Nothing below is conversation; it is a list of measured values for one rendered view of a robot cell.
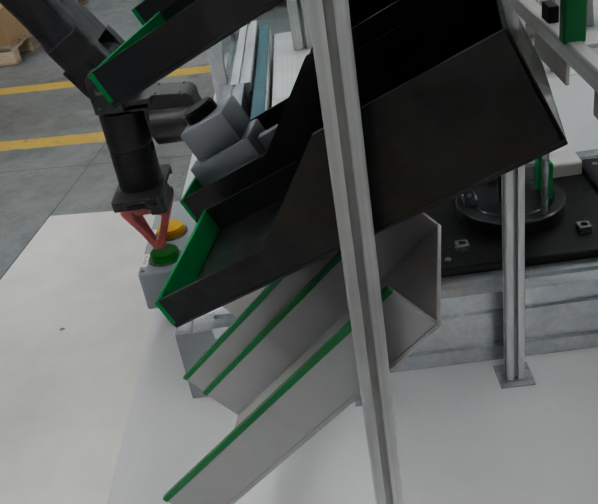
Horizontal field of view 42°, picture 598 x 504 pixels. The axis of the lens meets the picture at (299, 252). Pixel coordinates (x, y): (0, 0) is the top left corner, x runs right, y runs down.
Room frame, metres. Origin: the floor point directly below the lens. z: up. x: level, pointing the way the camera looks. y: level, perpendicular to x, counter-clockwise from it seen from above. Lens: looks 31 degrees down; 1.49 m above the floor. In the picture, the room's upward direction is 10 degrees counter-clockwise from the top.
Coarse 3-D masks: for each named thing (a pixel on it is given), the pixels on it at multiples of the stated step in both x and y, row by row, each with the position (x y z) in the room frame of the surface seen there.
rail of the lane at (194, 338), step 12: (240, 84) 1.64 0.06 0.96; (240, 96) 1.56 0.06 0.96; (192, 324) 0.78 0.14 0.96; (204, 324) 0.77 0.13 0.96; (180, 336) 0.76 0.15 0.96; (192, 336) 0.76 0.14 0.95; (204, 336) 0.76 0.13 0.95; (180, 348) 0.76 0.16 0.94; (192, 348) 0.76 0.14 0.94; (204, 348) 0.76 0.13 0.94; (192, 360) 0.76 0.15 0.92; (192, 384) 0.76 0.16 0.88; (192, 396) 0.76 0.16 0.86; (204, 396) 0.76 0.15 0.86
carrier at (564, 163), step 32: (544, 160) 0.84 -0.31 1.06; (576, 160) 0.97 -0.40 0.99; (480, 192) 0.92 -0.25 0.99; (544, 192) 0.84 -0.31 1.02; (576, 192) 0.92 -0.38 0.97; (448, 224) 0.89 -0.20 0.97; (480, 224) 0.85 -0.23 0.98; (544, 224) 0.83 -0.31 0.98; (448, 256) 0.81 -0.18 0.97; (480, 256) 0.80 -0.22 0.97; (544, 256) 0.78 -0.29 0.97; (576, 256) 0.78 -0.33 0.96
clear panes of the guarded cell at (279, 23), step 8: (272, 8) 2.25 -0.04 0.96; (280, 8) 2.25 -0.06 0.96; (264, 16) 2.25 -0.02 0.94; (272, 16) 2.25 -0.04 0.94; (280, 16) 2.25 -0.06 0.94; (288, 16) 2.24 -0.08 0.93; (272, 24) 2.25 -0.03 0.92; (280, 24) 2.25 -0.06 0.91; (288, 24) 2.24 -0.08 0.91; (272, 32) 2.25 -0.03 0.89; (280, 32) 2.25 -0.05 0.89; (224, 40) 1.98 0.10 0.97; (232, 40) 2.16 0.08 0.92; (224, 48) 1.94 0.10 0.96; (232, 48) 2.12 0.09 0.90; (224, 56) 1.91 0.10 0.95; (232, 56) 2.09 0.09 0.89; (224, 64) 1.88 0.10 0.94
